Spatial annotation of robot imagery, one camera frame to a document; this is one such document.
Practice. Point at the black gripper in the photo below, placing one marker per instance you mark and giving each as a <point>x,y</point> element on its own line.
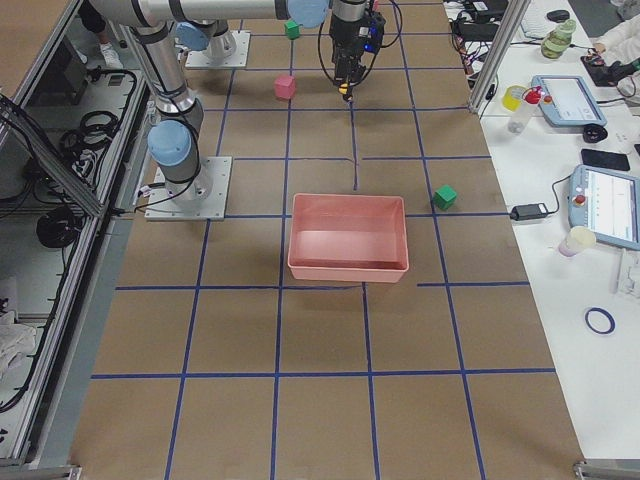
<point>344,34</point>

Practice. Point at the green cube near base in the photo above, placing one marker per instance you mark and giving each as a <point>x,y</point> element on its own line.
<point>291,29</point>

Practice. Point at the pink cube near centre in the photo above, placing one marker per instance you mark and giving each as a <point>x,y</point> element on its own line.
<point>284,87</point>

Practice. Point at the yellow tape roll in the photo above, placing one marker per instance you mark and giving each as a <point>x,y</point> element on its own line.
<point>513,97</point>

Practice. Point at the green cube near bin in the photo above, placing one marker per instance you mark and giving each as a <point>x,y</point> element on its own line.
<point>444,197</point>

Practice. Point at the squeeze bottle red cap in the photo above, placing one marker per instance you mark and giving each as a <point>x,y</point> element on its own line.
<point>529,103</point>

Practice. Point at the pink plastic bin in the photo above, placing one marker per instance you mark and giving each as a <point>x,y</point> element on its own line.
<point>354,238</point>

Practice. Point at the teach pendant far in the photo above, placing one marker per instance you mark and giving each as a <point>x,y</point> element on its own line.
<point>568,101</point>

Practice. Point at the teach pendant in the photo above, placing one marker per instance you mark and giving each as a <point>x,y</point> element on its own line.
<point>607,203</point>
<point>568,101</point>

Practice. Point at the black power adapter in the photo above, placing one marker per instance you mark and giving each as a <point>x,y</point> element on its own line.
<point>525,212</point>

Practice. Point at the black smartphone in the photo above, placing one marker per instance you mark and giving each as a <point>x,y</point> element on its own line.
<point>605,160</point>

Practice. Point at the teach pendant near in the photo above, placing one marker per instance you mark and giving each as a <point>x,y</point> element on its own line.
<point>607,203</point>

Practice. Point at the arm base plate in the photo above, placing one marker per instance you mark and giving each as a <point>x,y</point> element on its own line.
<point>238,60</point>
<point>204,199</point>

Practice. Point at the aluminium frame post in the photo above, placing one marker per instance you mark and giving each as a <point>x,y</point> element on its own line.
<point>510,23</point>

